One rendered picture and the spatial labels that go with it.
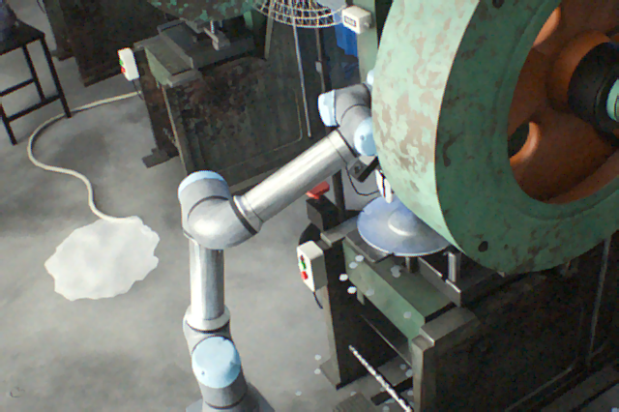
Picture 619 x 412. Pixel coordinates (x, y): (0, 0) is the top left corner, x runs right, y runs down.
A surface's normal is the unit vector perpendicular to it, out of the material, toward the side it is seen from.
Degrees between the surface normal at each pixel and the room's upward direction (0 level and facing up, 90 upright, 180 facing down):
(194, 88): 90
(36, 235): 0
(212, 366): 7
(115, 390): 0
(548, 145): 90
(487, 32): 90
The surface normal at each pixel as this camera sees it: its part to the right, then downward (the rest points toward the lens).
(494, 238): 0.50, 0.47
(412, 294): -0.12, -0.79
